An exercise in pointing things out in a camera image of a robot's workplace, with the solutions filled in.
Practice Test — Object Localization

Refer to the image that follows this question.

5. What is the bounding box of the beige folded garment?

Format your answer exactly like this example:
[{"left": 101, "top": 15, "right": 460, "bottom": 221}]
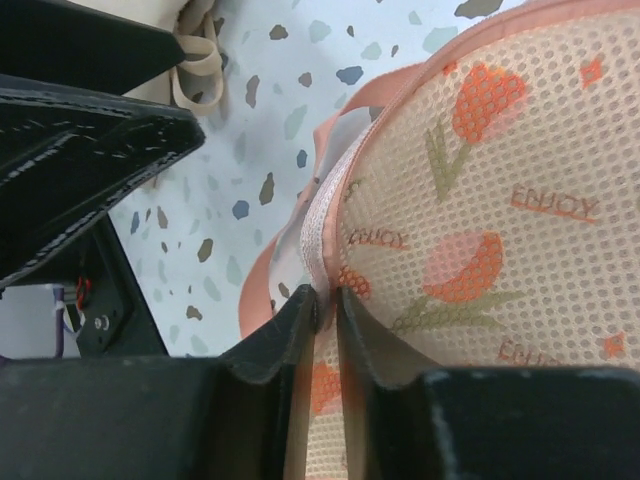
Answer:
[{"left": 119, "top": 0, "right": 231, "bottom": 121}]

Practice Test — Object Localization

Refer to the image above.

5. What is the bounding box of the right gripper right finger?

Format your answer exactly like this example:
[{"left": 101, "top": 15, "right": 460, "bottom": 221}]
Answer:
[{"left": 336, "top": 288, "right": 639, "bottom": 479}]

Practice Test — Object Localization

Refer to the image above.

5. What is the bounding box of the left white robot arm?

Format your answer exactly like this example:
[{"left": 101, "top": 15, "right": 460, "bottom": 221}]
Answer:
[{"left": 1, "top": 1, "right": 205, "bottom": 356}]

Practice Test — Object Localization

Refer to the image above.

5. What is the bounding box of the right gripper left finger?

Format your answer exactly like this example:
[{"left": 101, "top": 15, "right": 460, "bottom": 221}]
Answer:
[{"left": 1, "top": 285, "right": 317, "bottom": 479}]

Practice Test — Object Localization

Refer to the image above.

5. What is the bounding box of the tulip print mesh laundry bag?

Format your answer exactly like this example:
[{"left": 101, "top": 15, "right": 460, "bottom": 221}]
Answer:
[{"left": 239, "top": 1, "right": 639, "bottom": 479}]

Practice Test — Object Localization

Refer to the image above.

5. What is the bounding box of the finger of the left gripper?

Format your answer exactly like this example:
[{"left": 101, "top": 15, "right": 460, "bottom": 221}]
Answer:
[
  {"left": 1, "top": 1, "right": 186, "bottom": 95},
  {"left": 1, "top": 75, "right": 205, "bottom": 286}
]

